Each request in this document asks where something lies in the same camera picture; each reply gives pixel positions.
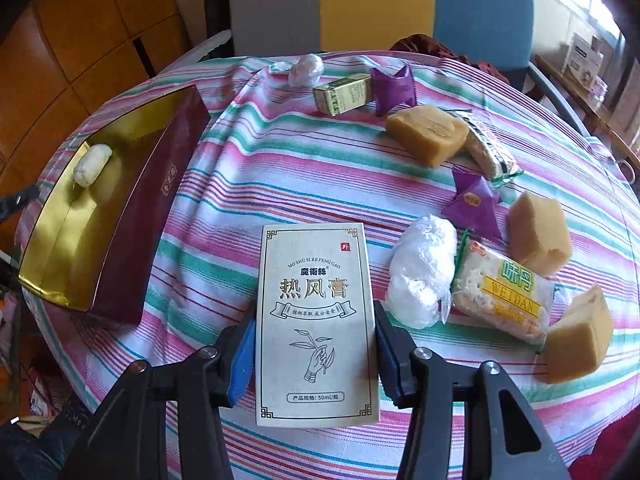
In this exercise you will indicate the cream ointment box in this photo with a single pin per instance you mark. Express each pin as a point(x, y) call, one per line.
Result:
point(315, 355)

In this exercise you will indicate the white plastic ball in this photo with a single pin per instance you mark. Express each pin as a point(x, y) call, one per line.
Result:
point(421, 271)

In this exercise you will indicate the tan sponge cake block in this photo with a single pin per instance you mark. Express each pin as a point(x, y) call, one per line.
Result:
point(430, 135)

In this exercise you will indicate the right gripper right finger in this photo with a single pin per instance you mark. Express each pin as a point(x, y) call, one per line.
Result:
point(394, 346)

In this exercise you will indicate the dark striped cracker packet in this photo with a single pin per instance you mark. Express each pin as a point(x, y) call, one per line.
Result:
point(489, 153)

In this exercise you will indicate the wooden side desk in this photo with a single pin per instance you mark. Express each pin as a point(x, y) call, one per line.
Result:
point(597, 117)

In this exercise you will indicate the white product box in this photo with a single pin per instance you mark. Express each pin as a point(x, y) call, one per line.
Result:
point(583, 62)

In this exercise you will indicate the striped bed sheet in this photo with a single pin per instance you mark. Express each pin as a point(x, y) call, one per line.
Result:
point(268, 156)

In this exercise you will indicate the dark red cloth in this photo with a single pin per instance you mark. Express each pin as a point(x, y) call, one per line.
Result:
point(423, 44)

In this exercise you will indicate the Weidan cracker packet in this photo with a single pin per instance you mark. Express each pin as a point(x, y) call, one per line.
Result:
point(501, 292)

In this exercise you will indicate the purple snack packet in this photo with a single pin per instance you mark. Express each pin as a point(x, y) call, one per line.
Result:
point(389, 91)
point(474, 205)

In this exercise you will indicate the small white ball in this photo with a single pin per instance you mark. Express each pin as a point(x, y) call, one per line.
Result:
point(306, 72)

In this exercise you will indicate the small green essential oil box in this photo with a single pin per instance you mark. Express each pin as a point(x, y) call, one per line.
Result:
point(343, 95)

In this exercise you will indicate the white towel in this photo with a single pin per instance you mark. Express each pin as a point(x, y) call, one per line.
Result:
point(91, 164)

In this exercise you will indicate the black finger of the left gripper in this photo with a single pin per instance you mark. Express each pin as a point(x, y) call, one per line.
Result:
point(10, 205)

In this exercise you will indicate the gold tin box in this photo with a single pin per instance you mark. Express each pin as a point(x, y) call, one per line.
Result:
point(91, 249)

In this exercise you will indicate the grey yellow blue chair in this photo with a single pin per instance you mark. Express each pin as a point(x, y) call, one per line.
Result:
point(499, 32)

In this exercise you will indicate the red blanket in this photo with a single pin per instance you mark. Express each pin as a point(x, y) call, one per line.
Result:
point(608, 450)

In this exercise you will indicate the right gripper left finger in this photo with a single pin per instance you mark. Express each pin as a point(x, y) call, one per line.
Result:
point(236, 360)

